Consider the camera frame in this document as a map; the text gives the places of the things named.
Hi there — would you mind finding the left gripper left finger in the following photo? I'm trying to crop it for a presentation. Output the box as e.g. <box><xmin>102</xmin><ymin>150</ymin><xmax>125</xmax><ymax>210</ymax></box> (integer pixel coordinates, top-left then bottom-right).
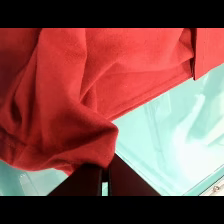
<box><xmin>47</xmin><ymin>162</ymin><xmax>104</xmax><ymax>197</ymax></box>

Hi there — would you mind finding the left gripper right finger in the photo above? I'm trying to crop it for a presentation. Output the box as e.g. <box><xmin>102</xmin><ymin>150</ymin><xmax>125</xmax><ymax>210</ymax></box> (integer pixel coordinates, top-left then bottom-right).
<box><xmin>107</xmin><ymin>153</ymin><xmax>162</xmax><ymax>197</ymax></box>

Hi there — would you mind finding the red T-shirt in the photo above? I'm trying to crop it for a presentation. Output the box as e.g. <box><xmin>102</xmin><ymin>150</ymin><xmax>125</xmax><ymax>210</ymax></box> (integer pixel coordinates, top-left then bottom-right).
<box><xmin>0</xmin><ymin>27</ymin><xmax>224</xmax><ymax>176</ymax></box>

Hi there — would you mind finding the silver frame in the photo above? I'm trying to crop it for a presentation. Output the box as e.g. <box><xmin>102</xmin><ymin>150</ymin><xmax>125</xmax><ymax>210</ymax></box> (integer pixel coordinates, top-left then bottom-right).
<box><xmin>199</xmin><ymin>179</ymin><xmax>224</xmax><ymax>197</ymax></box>

